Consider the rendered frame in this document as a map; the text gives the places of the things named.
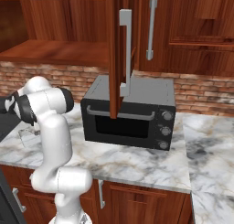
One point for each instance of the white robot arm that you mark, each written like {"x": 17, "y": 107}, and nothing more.
{"x": 55, "y": 133}

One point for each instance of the open wooden cabinet door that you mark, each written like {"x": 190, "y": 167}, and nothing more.
{"x": 112, "y": 51}

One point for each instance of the wooden base cabinet door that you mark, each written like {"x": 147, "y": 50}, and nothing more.
{"x": 36, "y": 203}
{"x": 140, "y": 203}

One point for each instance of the closed wooden cabinet door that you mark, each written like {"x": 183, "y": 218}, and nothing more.
{"x": 195, "y": 29}

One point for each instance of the black toaster oven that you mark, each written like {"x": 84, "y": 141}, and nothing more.
{"x": 152, "y": 93}

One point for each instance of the grey toaster oven knob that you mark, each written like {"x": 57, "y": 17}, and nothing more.
{"x": 163, "y": 145}
{"x": 167, "y": 115}
{"x": 165, "y": 130}

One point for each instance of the black stove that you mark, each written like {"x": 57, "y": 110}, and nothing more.
{"x": 7, "y": 127}

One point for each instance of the open wooden wall cabinet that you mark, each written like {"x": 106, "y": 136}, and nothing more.
{"x": 61, "y": 29}

